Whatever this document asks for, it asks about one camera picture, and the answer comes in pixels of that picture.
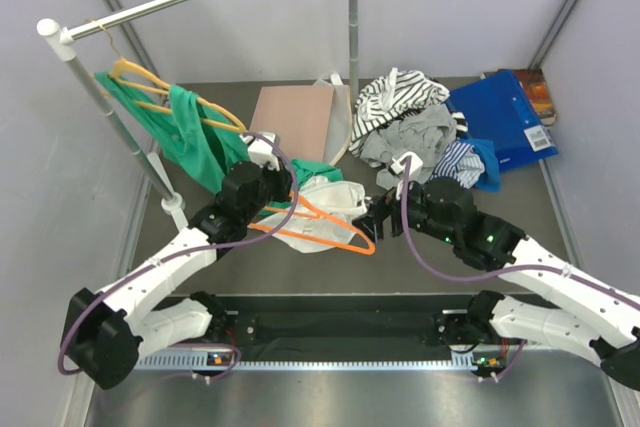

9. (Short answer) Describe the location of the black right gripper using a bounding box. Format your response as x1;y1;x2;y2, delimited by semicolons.
353;171;457;244

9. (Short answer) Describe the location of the orange clothes hanger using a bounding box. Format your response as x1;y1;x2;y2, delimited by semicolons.
249;195;376;256

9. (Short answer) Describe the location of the white tank top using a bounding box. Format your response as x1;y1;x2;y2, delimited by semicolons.
274;176;375;255

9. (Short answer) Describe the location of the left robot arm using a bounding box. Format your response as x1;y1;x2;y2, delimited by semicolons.
58;160;299;390

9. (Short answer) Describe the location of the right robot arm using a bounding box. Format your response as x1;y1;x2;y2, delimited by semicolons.
353;178;639;390

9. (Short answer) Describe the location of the green tank top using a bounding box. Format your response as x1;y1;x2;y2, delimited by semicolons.
94;70;346;193

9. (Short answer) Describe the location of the yellow clothes hanger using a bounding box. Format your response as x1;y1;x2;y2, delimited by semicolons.
90;19;247;133

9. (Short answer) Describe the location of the grey shirt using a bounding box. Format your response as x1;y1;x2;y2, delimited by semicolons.
357;105;458;182

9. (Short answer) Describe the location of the blue striped shirt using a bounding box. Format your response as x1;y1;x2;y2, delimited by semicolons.
430;141;486;189

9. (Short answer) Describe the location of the striped black white shirt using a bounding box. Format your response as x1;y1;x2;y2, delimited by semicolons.
348;68;450;156

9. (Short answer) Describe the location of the blue cloth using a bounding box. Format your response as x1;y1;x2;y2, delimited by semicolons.
465;138;502;192

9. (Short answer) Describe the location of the blue folder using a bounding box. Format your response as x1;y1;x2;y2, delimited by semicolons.
446;70;558;172

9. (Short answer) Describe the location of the silver clothes rack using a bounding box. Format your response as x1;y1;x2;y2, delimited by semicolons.
35;0;362;228

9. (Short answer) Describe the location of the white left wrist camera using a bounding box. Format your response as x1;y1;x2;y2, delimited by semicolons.
240;132;280;171

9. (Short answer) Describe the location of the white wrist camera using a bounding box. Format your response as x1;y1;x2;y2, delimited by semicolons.
240;132;280;171
387;151;423;181

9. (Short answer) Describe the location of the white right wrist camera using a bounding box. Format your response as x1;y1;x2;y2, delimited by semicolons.
387;151;423;181

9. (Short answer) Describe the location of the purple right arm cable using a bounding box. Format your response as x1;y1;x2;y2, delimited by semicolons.
397;155;640;382

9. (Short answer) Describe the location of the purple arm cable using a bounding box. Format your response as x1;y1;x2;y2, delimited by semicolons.
397;155;640;382
57;131;301;383

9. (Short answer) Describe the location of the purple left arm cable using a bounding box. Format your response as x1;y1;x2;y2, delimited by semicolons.
57;131;301;383

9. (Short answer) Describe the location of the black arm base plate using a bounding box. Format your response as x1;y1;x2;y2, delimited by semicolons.
213;294;500;347

